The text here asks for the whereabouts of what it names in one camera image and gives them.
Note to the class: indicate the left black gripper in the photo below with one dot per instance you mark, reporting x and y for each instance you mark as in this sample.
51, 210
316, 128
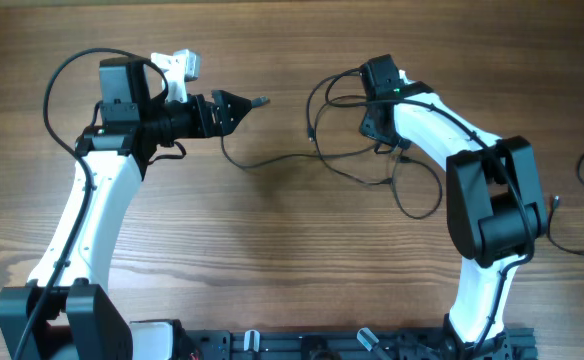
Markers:
207, 116

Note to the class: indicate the black mounting rail base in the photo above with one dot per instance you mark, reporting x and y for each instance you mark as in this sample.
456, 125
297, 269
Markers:
322, 345

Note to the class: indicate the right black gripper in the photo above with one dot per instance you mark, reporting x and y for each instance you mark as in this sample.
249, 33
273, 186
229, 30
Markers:
372, 128

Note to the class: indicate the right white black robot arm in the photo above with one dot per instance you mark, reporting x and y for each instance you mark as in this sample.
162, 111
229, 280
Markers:
495, 212

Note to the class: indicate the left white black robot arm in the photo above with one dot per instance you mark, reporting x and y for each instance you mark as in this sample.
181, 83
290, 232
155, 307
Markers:
63, 311

